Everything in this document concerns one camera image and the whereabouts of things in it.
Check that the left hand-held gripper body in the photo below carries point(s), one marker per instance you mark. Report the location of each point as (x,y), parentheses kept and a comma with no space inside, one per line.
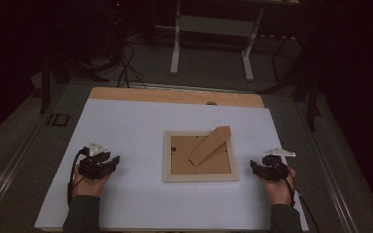
(90,168)

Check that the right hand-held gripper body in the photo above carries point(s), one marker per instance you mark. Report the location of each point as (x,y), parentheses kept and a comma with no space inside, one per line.
(275,170)

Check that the pale wooden picture frame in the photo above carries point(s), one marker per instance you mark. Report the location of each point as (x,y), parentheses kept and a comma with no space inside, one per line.
(181,155)

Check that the person's left hand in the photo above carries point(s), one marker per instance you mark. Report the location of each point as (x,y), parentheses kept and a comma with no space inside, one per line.
(89,187)

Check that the person's right hand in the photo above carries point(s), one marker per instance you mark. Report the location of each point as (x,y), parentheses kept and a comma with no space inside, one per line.
(280,192)

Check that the white table mat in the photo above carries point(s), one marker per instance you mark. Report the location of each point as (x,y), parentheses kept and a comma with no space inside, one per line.
(136,129)

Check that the floor socket plate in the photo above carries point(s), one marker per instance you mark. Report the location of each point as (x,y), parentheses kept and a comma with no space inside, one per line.
(58,119)

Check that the black metal stand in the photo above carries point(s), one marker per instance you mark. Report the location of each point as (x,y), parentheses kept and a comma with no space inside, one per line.
(45,93)
(311,106)

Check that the metal floor rail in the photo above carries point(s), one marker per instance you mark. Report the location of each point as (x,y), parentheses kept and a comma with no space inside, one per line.
(333,181)
(9,178)

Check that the white metal desk frame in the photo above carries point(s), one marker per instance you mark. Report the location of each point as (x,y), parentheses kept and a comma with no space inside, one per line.
(175,58)

